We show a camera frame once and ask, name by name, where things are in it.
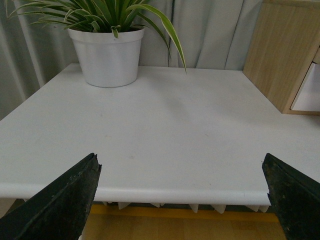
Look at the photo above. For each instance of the green spider plant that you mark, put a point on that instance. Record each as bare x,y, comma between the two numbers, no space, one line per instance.
99,16

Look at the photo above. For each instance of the grey curtain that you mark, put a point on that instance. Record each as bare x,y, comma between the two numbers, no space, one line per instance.
214,34

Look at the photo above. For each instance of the white drawer front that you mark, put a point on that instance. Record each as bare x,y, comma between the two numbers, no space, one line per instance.
308,96

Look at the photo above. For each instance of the light wooden drawer cabinet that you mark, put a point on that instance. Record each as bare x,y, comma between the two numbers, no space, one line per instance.
285,41

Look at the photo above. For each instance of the white plastic flower pot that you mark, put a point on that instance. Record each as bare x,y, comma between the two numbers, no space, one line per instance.
107,61

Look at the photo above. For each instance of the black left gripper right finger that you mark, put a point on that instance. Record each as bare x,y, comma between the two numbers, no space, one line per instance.
295,197

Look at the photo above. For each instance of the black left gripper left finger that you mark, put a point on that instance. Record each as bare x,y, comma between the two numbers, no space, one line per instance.
60,210

